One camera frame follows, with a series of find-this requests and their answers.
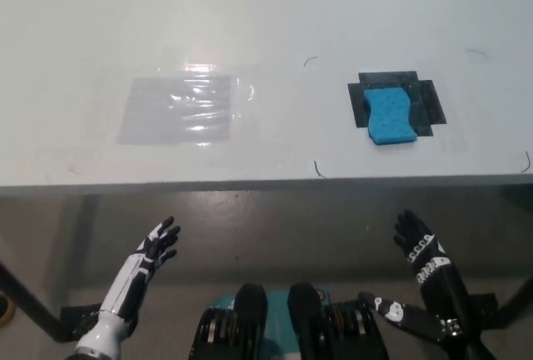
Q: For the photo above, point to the grey clear taped patch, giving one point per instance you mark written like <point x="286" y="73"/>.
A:
<point x="166" y="114"/>

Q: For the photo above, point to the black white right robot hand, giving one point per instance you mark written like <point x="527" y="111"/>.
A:
<point x="441" y="281"/>

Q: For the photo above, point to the black tape marked spot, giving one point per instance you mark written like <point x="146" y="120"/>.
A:
<point x="433" y="106"/>

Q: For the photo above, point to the brown tape roll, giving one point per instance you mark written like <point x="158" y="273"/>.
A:
<point x="6" y="310"/>

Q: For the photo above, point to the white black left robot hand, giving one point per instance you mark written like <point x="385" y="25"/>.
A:
<point x="133" y="272"/>

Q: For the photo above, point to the blue wavy soft sponge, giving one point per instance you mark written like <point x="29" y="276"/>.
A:
<point x="391" y="116"/>

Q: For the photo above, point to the black table foot plate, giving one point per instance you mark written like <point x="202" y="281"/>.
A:
<point x="485" y="310"/>
<point x="77" y="319"/>

